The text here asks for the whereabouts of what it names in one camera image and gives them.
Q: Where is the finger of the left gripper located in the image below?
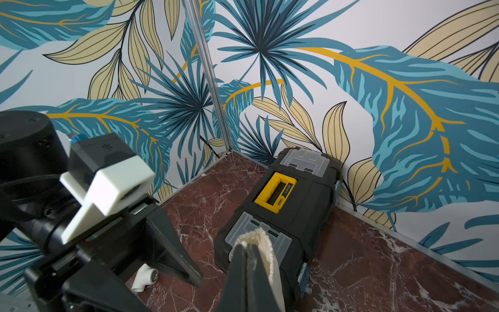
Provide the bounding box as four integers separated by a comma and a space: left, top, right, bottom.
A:
62, 269, 149, 311
144, 207, 203, 287

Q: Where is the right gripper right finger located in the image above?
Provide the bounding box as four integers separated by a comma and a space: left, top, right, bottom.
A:
249, 244, 284, 311

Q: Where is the white pipe fitting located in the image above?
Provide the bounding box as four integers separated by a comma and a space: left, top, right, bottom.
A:
131, 263, 159, 294

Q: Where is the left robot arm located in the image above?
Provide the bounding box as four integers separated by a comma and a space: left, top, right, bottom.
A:
1, 111, 203, 311

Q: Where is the cream cloth soil bag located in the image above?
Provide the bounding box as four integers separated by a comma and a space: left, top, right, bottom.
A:
235, 228, 285, 311

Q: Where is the black yellow toolbox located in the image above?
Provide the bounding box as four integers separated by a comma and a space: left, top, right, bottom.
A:
214, 148, 342, 311

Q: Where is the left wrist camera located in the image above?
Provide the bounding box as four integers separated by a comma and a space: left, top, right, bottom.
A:
60, 133, 155, 244

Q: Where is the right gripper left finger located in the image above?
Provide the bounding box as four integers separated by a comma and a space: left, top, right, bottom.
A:
216, 244, 257, 312

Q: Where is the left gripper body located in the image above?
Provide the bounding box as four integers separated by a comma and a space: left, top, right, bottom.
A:
25, 195, 156, 311

